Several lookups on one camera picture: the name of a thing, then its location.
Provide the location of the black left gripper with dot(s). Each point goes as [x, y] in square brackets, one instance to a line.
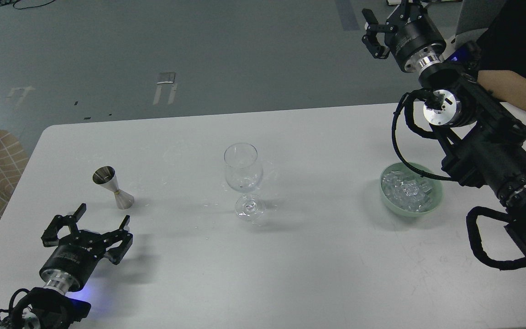
[77, 254]

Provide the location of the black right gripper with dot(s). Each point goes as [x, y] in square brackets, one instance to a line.
[408, 30]

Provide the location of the steel double jigger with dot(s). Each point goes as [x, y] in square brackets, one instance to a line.
[106, 177]

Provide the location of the clear ice cubes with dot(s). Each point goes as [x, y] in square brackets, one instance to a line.
[407, 191]

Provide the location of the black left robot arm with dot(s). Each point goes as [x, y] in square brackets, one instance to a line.
[44, 307]

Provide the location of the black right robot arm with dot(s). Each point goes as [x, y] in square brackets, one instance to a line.
[482, 141]

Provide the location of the clear wine glass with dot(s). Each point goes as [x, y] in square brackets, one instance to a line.
[244, 173]

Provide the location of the grey office chair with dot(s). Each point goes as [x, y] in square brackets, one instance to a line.
[475, 17]

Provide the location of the person in black shirt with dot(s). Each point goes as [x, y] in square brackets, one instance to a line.
[502, 69]

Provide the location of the green bowl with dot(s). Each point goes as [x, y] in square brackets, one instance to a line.
[437, 193]

